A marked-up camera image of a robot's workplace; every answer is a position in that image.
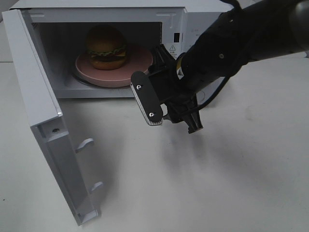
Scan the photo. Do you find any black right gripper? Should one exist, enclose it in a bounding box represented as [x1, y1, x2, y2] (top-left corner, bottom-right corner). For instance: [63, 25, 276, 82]
[148, 44, 203, 134]

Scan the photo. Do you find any white round door button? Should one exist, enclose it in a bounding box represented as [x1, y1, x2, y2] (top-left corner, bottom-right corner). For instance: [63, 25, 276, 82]
[196, 90, 206, 104]

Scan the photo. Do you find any pink round plate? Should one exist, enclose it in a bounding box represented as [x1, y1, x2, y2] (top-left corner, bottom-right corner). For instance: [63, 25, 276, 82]
[75, 43, 153, 88]

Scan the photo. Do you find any toy burger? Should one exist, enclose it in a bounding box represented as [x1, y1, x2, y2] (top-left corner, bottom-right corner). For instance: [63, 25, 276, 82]
[85, 25, 127, 70]

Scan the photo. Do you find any white microwave door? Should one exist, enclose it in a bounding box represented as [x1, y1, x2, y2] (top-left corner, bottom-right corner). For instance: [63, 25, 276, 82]
[2, 9, 99, 225]

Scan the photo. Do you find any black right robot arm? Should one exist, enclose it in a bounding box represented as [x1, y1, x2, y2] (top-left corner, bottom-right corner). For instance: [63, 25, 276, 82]
[132, 0, 309, 133]

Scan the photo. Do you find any white warning sticker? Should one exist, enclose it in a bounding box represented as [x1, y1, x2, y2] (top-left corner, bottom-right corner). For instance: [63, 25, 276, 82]
[164, 43, 181, 59]

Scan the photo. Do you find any white microwave oven body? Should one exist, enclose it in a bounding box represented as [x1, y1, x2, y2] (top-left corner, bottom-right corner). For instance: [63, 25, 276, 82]
[10, 0, 230, 99]

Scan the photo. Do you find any glass microwave turntable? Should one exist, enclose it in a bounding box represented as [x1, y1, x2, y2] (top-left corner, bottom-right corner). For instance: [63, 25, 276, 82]
[72, 73, 101, 88]

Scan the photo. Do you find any black right camera cable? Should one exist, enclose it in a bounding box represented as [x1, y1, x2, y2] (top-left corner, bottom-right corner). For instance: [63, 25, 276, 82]
[193, 74, 232, 112]

